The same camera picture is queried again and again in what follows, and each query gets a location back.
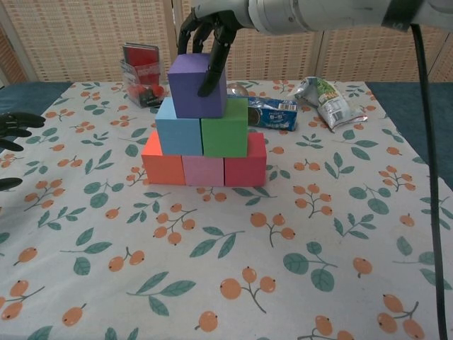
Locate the floral print tablecloth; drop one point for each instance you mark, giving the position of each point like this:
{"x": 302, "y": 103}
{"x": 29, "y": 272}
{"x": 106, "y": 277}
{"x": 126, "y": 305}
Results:
{"x": 106, "y": 212}

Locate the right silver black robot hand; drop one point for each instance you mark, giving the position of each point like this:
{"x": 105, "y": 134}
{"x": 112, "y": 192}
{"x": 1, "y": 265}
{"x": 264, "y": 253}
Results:
{"x": 216, "y": 28}

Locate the crumpled white green snack bag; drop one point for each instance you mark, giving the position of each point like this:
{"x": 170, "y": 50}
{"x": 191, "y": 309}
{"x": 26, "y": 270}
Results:
{"x": 332, "y": 102}

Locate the blue cookie box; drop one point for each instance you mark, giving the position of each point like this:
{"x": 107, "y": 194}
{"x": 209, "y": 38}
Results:
{"x": 272, "y": 115}

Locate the bamboo folding screen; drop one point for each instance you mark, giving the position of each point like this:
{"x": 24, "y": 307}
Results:
{"x": 88, "y": 35}

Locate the light blue foam cube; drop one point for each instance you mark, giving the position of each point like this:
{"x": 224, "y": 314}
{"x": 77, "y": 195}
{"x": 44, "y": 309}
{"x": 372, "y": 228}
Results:
{"x": 178, "y": 134}

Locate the green foam cube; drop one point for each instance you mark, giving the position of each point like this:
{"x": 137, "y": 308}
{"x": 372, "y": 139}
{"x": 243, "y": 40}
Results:
{"x": 224, "y": 134}

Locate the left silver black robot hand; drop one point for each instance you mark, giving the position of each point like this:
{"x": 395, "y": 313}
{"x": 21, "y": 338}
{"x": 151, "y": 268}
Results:
{"x": 17, "y": 122}

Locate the clear box with red contents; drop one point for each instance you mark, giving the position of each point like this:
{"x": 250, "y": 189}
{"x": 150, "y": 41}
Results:
{"x": 141, "y": 71}

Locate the orange foam cube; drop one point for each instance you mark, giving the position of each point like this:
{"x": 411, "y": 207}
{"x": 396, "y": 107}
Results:
{"x": 163, "y": 170}

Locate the red foam cube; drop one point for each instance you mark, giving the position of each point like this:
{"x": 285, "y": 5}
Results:
{"x": 244, "y": 171}

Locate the pink foam cube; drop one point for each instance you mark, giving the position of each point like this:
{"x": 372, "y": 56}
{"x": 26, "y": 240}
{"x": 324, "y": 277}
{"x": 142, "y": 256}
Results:
{"x": 203, "y": 171}

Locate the purple foam cube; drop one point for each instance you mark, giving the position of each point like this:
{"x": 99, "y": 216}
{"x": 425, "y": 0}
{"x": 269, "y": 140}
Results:
{"x": 198, "y": 90}

